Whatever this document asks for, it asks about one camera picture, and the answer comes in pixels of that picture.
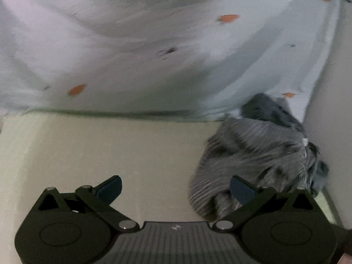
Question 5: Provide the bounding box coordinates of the dark plaid button shirt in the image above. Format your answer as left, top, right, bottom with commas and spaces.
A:
189, 93, 329, 221

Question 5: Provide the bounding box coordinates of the green grid bed sheet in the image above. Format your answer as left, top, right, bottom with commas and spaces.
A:
0, 110, 342, 264

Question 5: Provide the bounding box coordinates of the light blue carrot-print quilt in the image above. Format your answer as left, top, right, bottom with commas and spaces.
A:
1, 0, 341, 120

